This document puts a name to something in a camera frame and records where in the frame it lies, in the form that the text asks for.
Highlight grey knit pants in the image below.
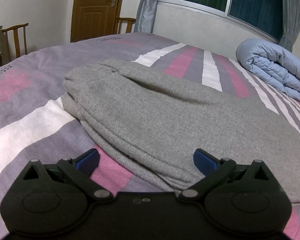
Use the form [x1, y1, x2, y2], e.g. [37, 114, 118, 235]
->
[62, 60, 300, 204]

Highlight purple pink striped bed sheet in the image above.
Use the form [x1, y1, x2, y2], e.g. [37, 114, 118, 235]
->
[0, 33, 300, 239]

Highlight folded light blue duvet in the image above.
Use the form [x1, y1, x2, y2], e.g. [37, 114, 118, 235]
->
[236, 38, 300, 102]

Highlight wooden chair by door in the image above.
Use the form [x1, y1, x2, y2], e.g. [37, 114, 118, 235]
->
[114, 17, 136, 34]

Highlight brown wooden door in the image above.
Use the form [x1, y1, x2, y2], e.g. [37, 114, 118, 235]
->
[70, 0, 122, 42]

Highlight grey curtain by door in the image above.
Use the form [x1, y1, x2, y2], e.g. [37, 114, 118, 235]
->
[134, 0, 158, 33]

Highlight grey curtain right side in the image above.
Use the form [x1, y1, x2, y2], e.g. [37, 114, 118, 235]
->
[279, 0, 300, 52]

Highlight wooden chair by wall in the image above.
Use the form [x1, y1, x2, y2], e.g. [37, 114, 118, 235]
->
[1, 23, 29, 62]

